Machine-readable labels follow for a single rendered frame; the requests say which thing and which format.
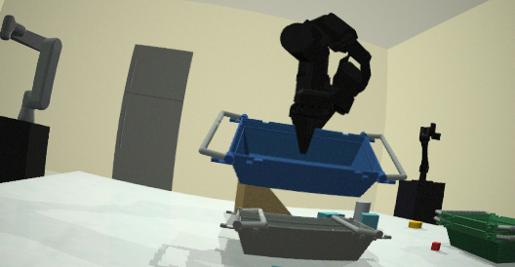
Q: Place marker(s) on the blue plastic tray with grey wire bars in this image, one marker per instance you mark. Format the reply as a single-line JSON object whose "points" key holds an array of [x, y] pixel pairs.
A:
{"points": [[267, 155]]}

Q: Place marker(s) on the small red block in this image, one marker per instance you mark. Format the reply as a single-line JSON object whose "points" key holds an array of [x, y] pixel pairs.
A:
{"points": [[435, 246]]}

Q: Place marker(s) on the yellow short cylinder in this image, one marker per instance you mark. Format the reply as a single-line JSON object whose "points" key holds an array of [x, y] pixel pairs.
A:
{"points": [[415, 224]]}

